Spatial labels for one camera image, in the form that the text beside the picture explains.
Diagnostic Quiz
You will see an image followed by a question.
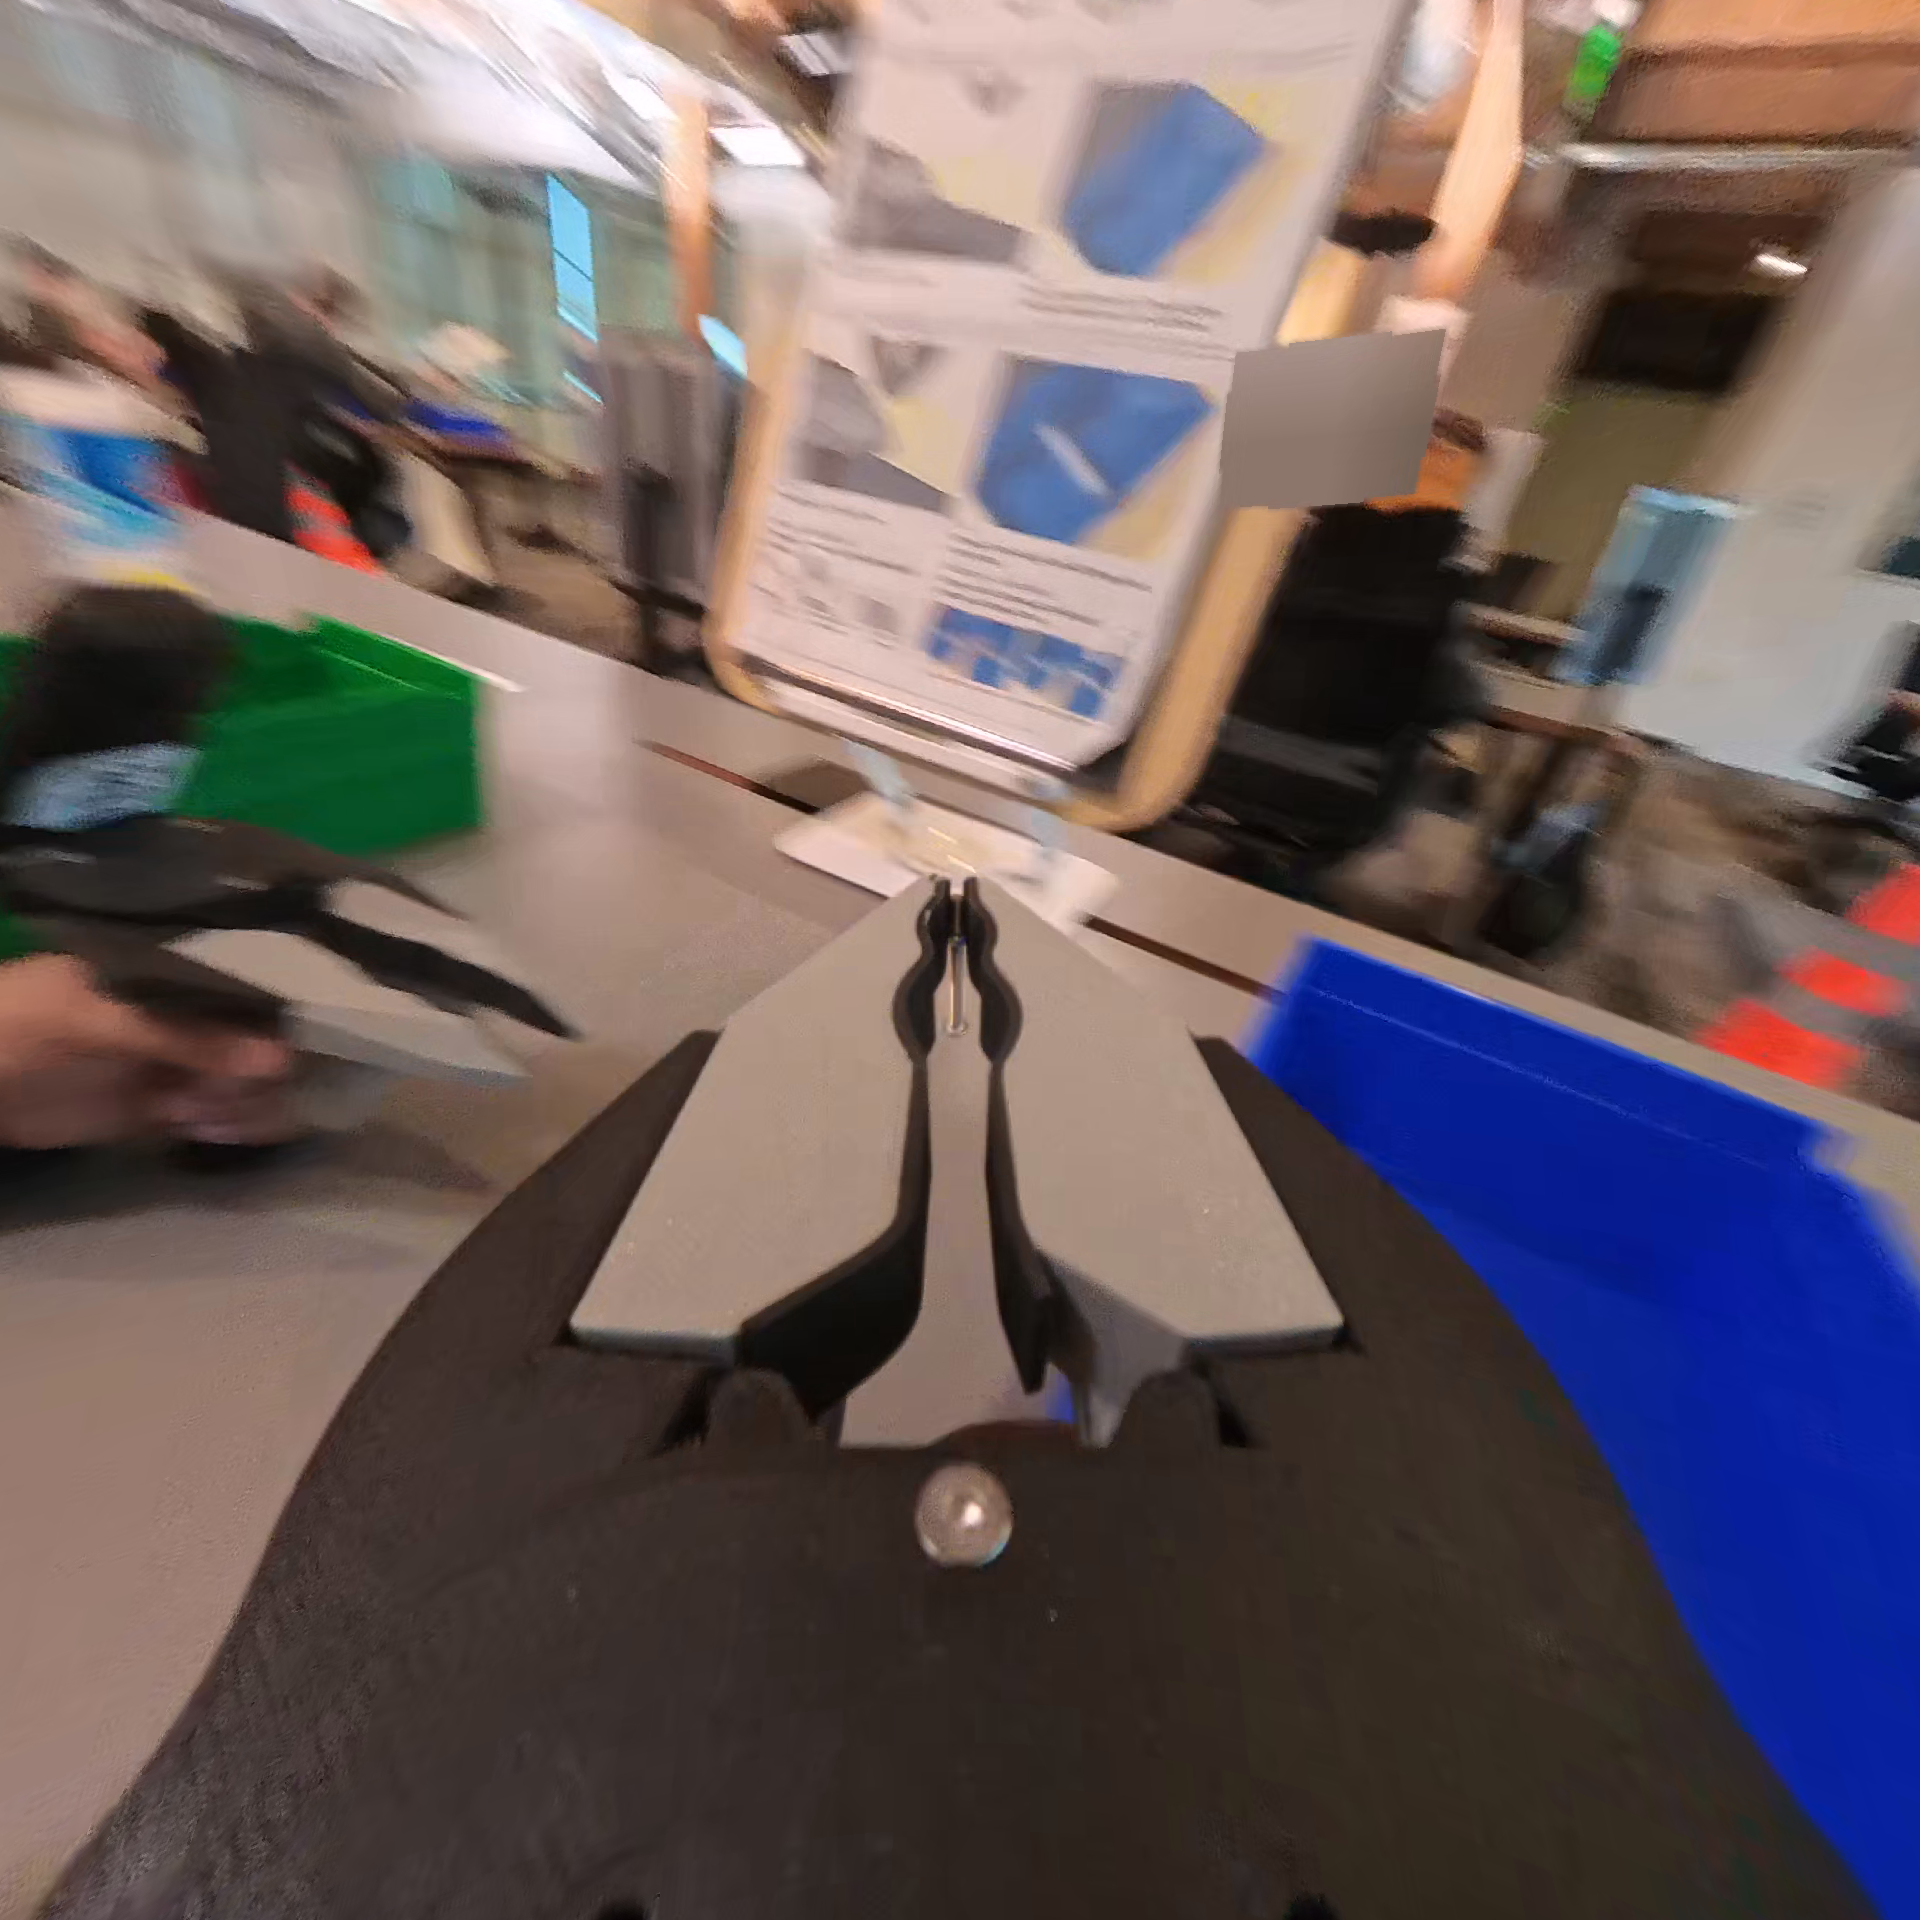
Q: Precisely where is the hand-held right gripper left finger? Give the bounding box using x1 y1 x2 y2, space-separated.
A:
568 879 954 1424

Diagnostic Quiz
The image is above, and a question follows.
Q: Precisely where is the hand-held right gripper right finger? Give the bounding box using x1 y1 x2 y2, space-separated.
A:
960 879 1349 1449

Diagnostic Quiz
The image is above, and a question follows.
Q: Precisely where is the white document stand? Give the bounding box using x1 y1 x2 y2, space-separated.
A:
771 733 1121 917

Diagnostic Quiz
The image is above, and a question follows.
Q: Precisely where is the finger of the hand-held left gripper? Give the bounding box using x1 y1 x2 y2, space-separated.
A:
112 936 529 1091
290 879 586 1043

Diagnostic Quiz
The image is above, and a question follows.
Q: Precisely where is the grey panel on black stand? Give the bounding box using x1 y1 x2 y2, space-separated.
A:
602 329 752 663

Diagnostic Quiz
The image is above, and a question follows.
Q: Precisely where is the grey desk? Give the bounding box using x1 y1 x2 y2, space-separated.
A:
0 496 1920 1920

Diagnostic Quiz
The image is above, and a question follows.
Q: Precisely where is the black office chair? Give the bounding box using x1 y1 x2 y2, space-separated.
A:
1199 504 1487 887

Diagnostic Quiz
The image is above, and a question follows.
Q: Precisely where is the green plastic bin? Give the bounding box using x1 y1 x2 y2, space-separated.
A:
0 609 490 962

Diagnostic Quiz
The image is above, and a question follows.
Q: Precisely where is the person's left hand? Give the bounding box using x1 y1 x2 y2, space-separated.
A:
0 960 300 1150

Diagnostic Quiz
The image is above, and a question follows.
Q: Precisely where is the blue plastic bin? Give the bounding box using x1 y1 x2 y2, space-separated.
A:
1244 936 1920 1920

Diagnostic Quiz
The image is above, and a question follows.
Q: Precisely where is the printed instruction sheet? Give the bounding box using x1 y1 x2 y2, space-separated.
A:
736 0 1411 757

